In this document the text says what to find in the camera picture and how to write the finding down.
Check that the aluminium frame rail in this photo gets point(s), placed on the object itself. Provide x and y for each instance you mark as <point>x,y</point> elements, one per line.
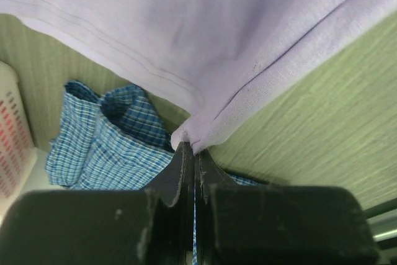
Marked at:
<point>382,220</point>

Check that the white plastic basket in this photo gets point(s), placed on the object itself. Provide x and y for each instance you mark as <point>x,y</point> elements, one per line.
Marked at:
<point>18,152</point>

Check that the blue checkered shirt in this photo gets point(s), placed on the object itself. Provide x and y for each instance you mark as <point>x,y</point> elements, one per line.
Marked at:
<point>113,142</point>

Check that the purple t shirt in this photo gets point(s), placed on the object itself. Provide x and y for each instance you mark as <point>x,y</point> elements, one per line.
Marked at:
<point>220,60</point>

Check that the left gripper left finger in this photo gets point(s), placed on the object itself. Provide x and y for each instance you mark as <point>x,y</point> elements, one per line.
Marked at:
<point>153,225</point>

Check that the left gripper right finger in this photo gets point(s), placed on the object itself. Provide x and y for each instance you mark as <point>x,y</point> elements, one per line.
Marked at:
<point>273,224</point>

